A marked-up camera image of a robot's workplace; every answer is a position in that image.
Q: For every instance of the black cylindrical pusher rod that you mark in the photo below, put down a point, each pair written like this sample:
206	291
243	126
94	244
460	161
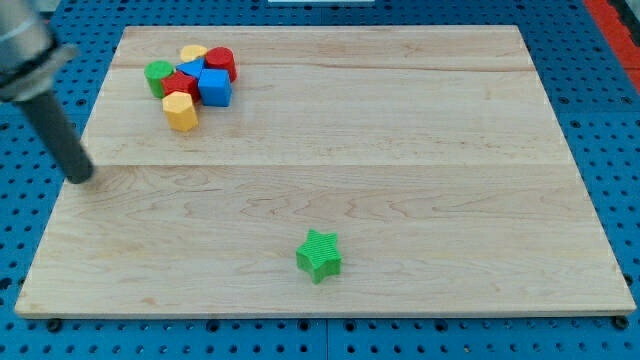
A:
48	119

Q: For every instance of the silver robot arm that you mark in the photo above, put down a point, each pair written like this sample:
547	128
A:
31	54

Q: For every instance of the blue cube block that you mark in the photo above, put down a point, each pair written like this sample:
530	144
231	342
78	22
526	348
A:
215	87

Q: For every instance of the green cylinder block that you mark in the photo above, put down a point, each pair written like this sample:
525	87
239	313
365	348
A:
154	73

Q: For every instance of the yellow hexagon block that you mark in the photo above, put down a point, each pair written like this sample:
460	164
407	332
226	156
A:
180	112

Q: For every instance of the red star block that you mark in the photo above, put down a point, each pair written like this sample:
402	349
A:
181	82

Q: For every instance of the yellow heart block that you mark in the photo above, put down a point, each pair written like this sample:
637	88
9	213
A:
192	52

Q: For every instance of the blue triangle block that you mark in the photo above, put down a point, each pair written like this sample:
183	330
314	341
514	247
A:
192	68

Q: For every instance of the red cylinder block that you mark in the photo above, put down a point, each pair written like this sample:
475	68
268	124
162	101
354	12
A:
221	58

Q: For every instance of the green star block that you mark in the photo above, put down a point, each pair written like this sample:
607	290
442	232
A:
319	256

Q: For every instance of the light wooden board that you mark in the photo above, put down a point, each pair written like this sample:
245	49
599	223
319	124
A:
432	151

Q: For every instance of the red strip at right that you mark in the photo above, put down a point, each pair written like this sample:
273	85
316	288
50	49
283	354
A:
620	27

